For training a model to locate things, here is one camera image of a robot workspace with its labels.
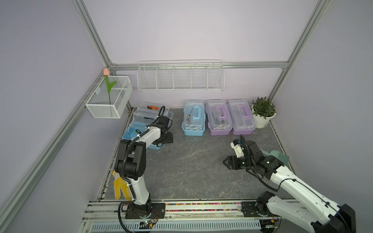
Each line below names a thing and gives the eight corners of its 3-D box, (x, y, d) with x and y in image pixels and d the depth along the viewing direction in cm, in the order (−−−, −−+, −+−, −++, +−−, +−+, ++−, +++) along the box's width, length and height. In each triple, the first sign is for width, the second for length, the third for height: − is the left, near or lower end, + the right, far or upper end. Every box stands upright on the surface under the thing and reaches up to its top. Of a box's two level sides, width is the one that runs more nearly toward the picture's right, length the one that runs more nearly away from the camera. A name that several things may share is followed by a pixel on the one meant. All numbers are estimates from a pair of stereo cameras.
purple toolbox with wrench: (231, 135, 106) (234, 125, 96) (225, 109, 122) (228, 98, 113) (251, 135, 106) (257, 125, 96) (243, 109, 122) (247, 98, 113)
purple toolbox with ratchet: (208, 135, 106) (209, 125, 96) (205, 109, 123) (206, 99, 113) (229, 135, 106) (233, 125, 96) (224, 109, 122) (227, 98, 113)
